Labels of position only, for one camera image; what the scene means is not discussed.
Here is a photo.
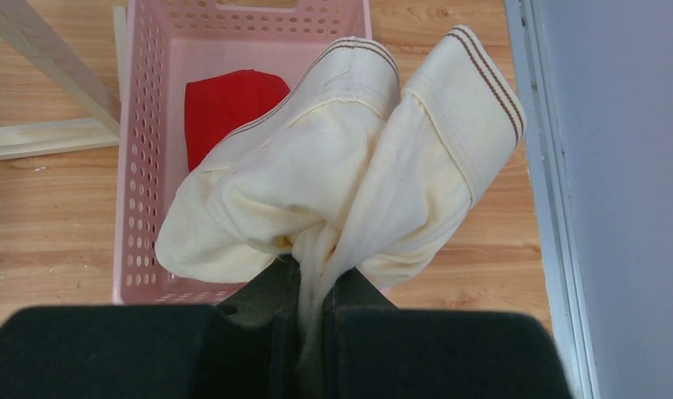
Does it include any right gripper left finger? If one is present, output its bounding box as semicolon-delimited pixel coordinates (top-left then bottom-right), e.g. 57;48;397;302
0;256;300;398

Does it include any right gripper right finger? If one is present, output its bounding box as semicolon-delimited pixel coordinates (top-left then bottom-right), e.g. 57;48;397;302
322;269;572;398

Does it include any cream underwear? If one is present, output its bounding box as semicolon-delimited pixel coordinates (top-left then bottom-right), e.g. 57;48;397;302
155;25;526;342

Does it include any red underwear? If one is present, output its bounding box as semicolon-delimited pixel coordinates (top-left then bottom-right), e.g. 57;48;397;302
184;69;290;170

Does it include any pink plastic basket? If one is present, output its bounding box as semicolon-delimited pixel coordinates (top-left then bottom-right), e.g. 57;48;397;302
113;1;399;305

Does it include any wooden clothes rack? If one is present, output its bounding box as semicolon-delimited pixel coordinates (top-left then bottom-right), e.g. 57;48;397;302
0;1;126;170

